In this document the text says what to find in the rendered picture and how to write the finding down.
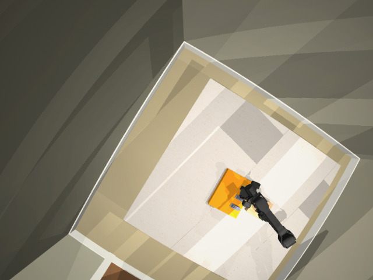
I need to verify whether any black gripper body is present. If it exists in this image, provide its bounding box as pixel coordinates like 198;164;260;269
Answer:
242;181;260;208

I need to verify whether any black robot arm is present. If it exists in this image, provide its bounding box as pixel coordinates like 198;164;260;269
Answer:
239;184;296;249

